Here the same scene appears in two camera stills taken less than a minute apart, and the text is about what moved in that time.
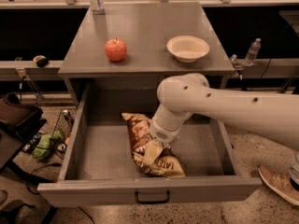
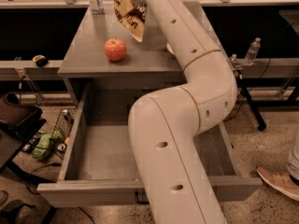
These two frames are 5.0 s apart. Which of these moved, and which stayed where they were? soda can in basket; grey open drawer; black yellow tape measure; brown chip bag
Moved: brown chip bag
Stayed: soda can in basket; grey open drawer; black yellow tape measure
